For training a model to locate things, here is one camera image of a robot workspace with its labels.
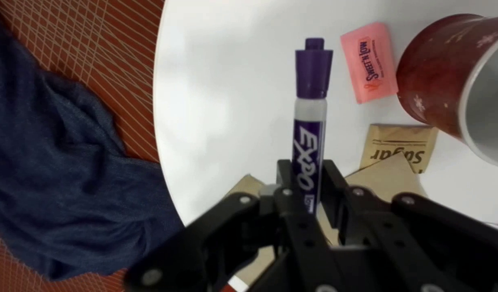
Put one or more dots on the blue Expo marker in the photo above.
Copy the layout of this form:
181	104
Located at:
307	135

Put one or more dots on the brown sugar packet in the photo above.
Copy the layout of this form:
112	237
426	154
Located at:
396	143

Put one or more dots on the pink sweetener packet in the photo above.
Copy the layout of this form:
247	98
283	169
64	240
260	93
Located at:
370	62

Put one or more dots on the red mug white inside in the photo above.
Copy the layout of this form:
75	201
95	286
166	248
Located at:
432	75

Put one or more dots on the brown paper napkin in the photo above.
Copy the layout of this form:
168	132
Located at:
383	180

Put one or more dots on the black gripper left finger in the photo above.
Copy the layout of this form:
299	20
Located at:
233	248

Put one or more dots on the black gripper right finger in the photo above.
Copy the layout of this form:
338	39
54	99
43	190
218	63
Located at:
416	244

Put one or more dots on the orange patterned sofa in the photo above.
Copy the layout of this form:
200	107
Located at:
108	49

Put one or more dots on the dark blue cloth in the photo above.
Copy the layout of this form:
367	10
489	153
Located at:
59	188

